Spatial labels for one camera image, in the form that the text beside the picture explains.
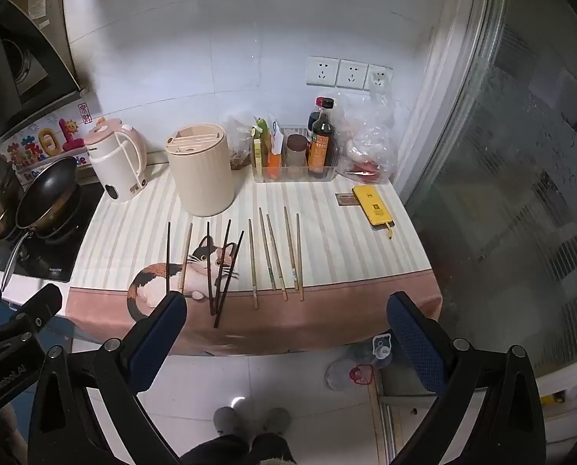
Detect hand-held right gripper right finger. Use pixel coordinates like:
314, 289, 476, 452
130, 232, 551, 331
386, 292, 546, 465

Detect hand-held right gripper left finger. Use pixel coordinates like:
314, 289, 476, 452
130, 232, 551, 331
27, 292, 188, 465

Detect wooden chopstick with green mark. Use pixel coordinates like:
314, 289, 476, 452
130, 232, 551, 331
259, 207, 276, 290
283, 207, 300, 292

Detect beige cylindrical utensil holder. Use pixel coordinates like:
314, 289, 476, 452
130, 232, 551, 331
166, 122, 235, 217

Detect person's left forearm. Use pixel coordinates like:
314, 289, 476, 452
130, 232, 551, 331
0, 404, 30, 465

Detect clear plastic bottle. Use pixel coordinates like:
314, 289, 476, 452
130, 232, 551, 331
324, 332, 392, 392

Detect black gas stove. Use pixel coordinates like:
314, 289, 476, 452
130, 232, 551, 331
0, 181, 106, 282

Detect grey slipper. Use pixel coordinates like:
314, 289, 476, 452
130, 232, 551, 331
213, 407, 243, 436
261, 407, 292, 436

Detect black wok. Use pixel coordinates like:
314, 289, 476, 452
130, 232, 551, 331
0, 156, 79, 294

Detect striped cat print tablecloth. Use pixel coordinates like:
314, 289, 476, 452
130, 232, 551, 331
66, 160, 442, 357

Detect person's dark pants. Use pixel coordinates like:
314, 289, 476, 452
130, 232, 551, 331
179, 433, 299, 465

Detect pink and white electric kettle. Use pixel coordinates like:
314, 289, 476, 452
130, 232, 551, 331
84, 119, 149, 203

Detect clear plastic bag with red item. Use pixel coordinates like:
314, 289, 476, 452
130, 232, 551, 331
338, 93, 400, 185

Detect frosted glass door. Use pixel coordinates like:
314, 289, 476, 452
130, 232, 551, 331
400, 0, 577, 391

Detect black range hood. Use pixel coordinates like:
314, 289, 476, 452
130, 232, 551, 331
0, 0, 85, 152

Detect dark soy sauce bottle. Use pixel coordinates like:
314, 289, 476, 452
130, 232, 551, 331
307, 97, 337, 177

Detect brown lidded spice jar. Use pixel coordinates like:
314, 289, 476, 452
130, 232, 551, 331
287, 134, 309, 177

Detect colourful cartoon wall sticker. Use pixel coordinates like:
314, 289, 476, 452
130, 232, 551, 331
5, 114, 98, 177

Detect white wall socket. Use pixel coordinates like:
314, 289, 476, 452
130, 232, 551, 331
337, 59, 369, 90
366, 64, 395, 94
305, 56, 340, 88

